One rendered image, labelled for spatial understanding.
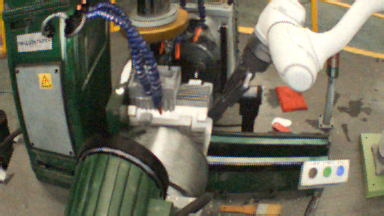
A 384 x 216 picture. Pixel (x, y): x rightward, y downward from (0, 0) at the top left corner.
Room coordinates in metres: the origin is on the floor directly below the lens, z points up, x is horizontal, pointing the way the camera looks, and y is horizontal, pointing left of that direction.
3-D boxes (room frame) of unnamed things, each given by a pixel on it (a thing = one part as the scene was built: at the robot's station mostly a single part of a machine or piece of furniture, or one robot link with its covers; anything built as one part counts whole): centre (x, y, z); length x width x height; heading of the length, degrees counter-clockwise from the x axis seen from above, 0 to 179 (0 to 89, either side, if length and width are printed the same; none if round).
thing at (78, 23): (0.96, 0.32, 1.46); 0.18 x 0.11 x 0.13; 82
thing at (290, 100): (1.53, -0.38, 0.80); 0.15 x 0.12 x 0.01; 6
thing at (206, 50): (1.49, 0.01, 1.04); 0.41 x 0.25 x 0.25; 172
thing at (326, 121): (1.38, -0.52, 1.01); 0.08 x 0.08 x 0.42; 82
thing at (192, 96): (1.16, 0.05, 1.02); 0.20 x 0.19 x 0.19; 81
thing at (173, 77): (1.16, 0.09, 1.11); 0.12 x 0.11 x 0.07; 81
